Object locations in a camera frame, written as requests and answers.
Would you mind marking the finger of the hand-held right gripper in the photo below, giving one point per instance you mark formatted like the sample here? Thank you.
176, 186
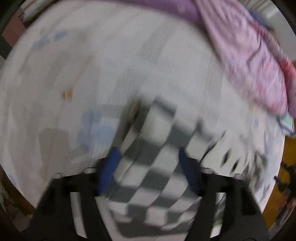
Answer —
283, 184

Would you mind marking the wooden bed headboard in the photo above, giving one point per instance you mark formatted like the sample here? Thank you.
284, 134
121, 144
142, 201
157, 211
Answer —
289, 148

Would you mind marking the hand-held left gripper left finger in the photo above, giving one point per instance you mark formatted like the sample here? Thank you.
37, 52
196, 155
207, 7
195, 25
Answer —
109, 166

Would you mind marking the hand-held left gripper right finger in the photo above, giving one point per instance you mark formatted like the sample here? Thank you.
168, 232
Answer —
188, 169

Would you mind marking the leaf print bed sheet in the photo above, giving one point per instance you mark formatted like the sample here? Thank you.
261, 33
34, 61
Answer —
92, 69

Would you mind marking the grey white checkered cardigan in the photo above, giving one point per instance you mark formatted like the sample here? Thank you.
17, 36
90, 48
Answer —
152, 162

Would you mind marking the teal striped pillow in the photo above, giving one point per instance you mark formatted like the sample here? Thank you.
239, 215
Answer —
289, 122

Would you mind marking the purple pink floral quilt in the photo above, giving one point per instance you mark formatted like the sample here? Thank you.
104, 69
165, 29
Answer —
242, 58

